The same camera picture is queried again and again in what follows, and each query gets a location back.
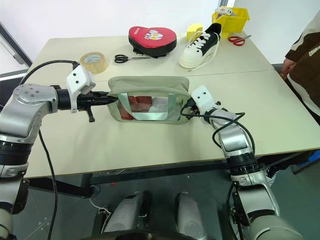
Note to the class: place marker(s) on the yellow arch-shaped block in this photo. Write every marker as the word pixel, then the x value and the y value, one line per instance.
pixel 192 28

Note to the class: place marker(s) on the grey rounded robot leg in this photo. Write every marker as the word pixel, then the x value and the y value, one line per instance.
pixel 127 212

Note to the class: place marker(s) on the white item inside pouch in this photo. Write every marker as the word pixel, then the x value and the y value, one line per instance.
pixel 158 105

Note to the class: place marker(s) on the dark grey slanted bar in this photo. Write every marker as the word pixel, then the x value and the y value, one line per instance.
pixel 12 45

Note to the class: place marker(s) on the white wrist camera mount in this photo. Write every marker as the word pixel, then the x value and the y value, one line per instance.
pixel 78 77
pixel 203 98

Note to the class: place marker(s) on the clear packing tape roll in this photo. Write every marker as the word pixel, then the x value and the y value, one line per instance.
pixel 100 66

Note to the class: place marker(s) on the pale green zip pouch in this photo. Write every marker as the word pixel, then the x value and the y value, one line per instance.
pixel 150 83

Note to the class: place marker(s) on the bystander bare hand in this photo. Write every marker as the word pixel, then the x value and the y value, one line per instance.
pixel 289 68

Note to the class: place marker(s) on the black table frame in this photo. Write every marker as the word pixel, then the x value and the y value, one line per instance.
pixel 150 172

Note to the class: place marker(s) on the white device in bin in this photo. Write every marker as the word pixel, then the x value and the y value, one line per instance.
pixel 223 10

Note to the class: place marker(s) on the yellow plastic bin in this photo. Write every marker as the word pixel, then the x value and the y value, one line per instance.
pixel 237 25

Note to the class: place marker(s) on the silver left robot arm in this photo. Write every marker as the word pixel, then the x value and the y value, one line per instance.
pixel 25 112

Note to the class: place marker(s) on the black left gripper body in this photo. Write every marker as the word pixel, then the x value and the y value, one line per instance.
pixel 85 101

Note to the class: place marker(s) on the red heart-shaped punch pad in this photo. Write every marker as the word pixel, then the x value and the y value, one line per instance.
pixel 140 37

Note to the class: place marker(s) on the white and black sneaker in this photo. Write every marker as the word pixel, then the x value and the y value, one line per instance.
pixel 192 55

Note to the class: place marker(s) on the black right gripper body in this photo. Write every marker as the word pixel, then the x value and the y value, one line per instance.
pixel 195 109

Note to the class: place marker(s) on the blue crate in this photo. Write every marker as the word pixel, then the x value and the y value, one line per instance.
pixel 310 162

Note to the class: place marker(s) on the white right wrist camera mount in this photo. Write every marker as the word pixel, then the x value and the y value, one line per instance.
pixel 203 98

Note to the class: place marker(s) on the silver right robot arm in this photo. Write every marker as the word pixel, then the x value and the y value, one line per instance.
pixel 232 137

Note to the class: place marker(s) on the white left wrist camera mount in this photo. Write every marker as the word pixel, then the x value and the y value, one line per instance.
pixel 78 77

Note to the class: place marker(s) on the red item inside pouch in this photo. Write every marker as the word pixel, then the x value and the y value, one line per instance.
pixel 135 103

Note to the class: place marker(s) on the black scissors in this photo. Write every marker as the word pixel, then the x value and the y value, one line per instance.
pixel 138 58

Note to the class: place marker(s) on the person in brown white jacket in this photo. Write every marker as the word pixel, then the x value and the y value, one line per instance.
pixel 307 62

